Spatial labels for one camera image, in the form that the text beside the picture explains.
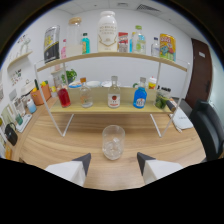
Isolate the wooden wall shelf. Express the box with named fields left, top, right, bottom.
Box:
left=7, top=49, right=34, bottom=69

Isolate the large white milk bottle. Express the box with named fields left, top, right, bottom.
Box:
left=97, top=10, right=119, bottom=53

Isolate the orange storage box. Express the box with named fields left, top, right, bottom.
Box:
left=30, top=83, right=52, bottom=106

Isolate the white kitchen scale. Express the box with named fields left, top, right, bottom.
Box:
left=15, top=113, right=33, bottom=133

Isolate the small teal cup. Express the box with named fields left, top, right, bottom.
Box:
left=15, top=113, right=24, bottom=126

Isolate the white figurine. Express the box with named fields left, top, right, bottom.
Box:
left=19, top=34, right=32, bottom=56

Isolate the black office chair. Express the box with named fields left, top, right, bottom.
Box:
left=189, top=99, right=224, bottom=163

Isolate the plain white bowl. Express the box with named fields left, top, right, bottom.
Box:
left=85, top=80, right=102, bottom=88

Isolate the red liquid glass bottle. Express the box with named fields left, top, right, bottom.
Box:
left=57, top=84, right=72, bottom=108

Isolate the dark brown door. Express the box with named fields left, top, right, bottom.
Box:
left=185, top=38, right=213, bottom=109

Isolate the white bowl with dark rim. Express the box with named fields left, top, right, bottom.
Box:
left=100, top=79, right=122, bottom=88

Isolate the white wooden two-tier shelf rack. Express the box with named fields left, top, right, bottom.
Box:
left=34, top=51, right=191, bottom=138

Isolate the yellow cartoon print can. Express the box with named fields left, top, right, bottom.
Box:
left=159, top=33, right=177, bottom=62

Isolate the white small appliance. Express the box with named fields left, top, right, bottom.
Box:
left=20, top=79, right=36, bottom=98

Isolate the blue liquid bottle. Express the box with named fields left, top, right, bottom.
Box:
left=132, top=77, right=148, bottom=110

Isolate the dark grey flat tool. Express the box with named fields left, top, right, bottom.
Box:
left=165, top=99, right=178, bottom=113

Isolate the small green potted plant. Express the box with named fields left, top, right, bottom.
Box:
left=60, top=68, right=78, bottom=84

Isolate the glass jar with cork lid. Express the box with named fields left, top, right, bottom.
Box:
left=65, top=17, right=83, bottom=58

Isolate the small clear bottle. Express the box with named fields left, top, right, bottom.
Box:
left=150, top=36, right=161, bottom=58

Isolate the small white blue bottle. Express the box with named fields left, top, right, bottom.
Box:
left=26, top=98, right=38, bottom=115

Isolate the clear glass with ice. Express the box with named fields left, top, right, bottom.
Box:
left=101, top=124, right=126, bottom=161

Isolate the clear bottle with red label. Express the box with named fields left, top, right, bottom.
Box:
left=107, top=75, right=122, bottom=109

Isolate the pink slim bottle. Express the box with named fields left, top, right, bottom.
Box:
left=60, top=38, right=68, bottom=60

